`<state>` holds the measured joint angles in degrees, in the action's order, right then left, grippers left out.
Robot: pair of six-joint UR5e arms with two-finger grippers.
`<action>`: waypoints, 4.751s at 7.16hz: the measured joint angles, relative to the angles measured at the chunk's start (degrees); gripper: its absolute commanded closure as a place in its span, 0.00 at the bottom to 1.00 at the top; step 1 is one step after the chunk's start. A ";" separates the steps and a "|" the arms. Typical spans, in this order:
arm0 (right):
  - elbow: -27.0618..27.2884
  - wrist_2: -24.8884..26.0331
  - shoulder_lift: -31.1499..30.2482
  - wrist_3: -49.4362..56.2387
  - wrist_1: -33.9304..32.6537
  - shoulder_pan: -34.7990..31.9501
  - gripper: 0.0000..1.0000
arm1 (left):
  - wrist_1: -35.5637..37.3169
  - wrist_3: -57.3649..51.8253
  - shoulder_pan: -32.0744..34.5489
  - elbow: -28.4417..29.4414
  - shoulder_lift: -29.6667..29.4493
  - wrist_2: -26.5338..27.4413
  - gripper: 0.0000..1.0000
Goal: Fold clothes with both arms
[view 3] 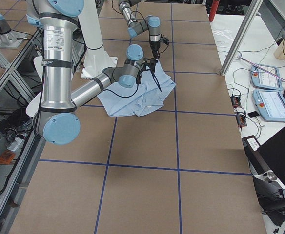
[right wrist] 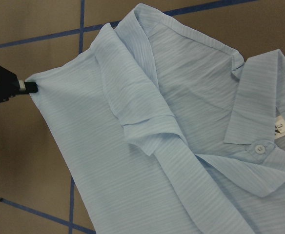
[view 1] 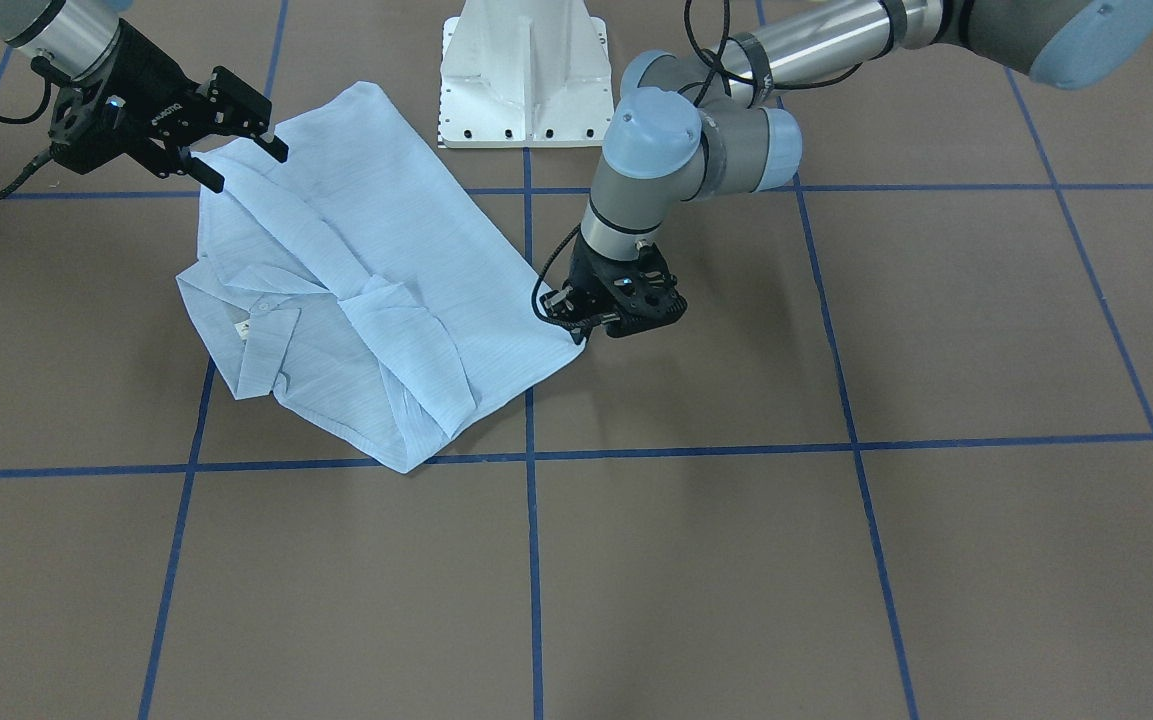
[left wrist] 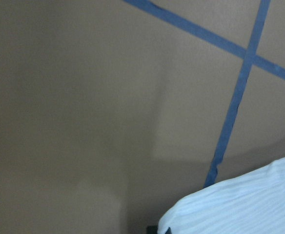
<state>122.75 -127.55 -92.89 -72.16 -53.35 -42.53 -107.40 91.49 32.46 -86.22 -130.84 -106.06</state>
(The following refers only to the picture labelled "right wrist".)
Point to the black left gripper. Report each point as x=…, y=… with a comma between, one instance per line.
x=10, y=85

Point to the light blue button shirt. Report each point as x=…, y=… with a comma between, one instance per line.
x=166, y=130

